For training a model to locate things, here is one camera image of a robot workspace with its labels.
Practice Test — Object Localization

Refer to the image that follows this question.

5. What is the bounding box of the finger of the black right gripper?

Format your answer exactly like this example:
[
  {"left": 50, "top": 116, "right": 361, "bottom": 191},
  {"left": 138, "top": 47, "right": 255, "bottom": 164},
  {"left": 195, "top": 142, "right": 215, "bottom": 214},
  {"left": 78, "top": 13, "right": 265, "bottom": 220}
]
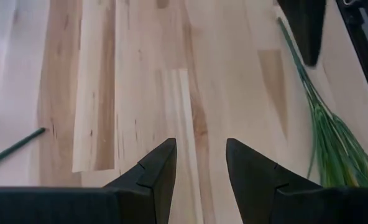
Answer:
[{"left": 277, "top": 0, "right": 327, "bottom": 67}]

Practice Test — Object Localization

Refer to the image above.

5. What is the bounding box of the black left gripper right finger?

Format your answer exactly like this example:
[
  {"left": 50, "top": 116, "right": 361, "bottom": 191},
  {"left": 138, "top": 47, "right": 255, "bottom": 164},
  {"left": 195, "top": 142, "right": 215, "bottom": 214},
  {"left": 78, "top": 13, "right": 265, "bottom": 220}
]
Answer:
[{"left": 226, "top": 138, "right": 368, "bottom": 224}]

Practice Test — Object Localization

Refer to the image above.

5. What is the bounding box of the white artificial flower bunch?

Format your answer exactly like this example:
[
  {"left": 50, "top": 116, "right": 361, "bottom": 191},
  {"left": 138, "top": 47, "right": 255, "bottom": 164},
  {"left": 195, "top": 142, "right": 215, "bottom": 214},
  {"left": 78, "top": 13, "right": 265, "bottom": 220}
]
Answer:
[{"left": 276, "top": 17, "right": 368, "bottom": 189}]

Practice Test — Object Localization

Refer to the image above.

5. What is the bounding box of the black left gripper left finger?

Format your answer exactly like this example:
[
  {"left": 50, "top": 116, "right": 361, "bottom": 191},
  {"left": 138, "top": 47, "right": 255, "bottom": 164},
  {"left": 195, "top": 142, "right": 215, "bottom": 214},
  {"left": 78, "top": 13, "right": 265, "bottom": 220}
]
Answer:
[{"left": 0, "top": 138, "right": 178, "bottom": 224}]

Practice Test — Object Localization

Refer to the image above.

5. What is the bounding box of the purple artificial flower bunch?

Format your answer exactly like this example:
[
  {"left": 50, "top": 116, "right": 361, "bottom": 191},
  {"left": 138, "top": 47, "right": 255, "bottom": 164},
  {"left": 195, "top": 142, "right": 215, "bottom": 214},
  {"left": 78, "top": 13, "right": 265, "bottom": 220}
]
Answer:
[{"left": 0, "top": 126, "right": 47, "bottom": 169}]

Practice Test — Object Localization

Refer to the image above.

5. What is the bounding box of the black metal table frame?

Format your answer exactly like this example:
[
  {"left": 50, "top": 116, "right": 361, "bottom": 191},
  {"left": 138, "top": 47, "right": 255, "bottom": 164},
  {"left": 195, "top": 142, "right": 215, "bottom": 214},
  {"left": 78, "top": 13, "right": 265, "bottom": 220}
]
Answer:
[{"left": 336, "top": 0, "right": 368, "bottom": 121}]

